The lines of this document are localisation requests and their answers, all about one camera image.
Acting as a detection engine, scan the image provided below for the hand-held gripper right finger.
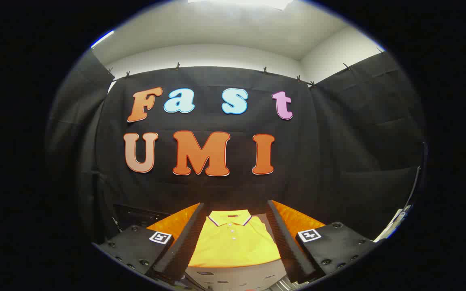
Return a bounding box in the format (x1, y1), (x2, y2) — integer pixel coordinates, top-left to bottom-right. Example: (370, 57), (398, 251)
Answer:
(265, 200), (380, 284)

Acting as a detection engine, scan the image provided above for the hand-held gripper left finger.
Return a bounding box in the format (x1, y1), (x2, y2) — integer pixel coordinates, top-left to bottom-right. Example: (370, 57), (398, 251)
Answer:
(93, 202), (206, 283)

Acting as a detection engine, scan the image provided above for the yellow polo shirt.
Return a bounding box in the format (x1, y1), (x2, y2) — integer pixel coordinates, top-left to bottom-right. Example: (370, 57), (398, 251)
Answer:
(189, 209), (282, 268)

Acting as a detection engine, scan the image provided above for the dark glass washing machine lid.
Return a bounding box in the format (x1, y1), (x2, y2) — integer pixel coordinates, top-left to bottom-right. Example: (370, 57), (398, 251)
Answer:
(113, 203), (173, 231)

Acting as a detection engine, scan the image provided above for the black backdrop cloth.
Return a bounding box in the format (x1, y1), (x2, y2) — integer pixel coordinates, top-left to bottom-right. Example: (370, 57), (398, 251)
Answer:
(45, 48), (427, 243)

